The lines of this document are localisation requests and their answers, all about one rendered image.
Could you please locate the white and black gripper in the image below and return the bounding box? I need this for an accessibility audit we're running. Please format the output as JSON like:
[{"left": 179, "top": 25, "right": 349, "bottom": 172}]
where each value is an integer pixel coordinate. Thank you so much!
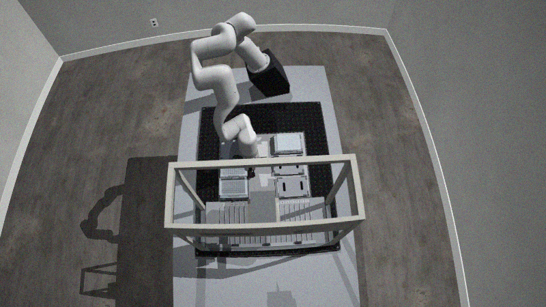
[{"left": 244, "top": 168, "right": 255, "bottom": 177}]

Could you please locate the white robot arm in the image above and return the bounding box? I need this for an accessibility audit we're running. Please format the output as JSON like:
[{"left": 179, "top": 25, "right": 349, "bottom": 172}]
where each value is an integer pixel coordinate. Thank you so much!
[{"left": 189, "top": 12, "right": 270, "bottom": 159}]

